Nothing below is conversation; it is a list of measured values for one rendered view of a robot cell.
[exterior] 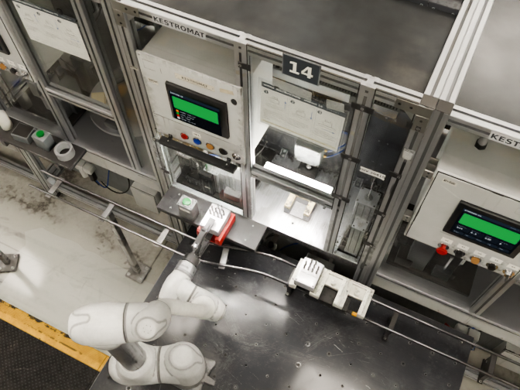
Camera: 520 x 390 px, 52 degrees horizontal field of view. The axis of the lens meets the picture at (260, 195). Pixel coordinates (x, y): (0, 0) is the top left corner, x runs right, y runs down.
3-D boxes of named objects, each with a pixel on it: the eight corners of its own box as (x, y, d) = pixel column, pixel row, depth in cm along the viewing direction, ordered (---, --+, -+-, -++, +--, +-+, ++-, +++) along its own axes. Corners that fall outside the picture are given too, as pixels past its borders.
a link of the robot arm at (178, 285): (170, 271, 241) (196, 286, 241) (152, 302, 234) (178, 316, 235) (173, 266, 231) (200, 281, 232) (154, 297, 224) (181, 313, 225)
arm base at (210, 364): (205, 403, 237) (203, 401, 233) (162, 381, 243) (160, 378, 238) (224, 365, 246) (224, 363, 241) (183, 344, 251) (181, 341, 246)
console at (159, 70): (153, 135, 228) (131, 55, 189) (187, 89, 241) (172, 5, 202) (241, 171, 218) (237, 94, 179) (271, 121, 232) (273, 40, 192)
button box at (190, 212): (179, 216, 260) (176, 203, 250) (187, 203, 264) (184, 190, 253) (193, 222, 258) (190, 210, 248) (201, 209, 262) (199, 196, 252)
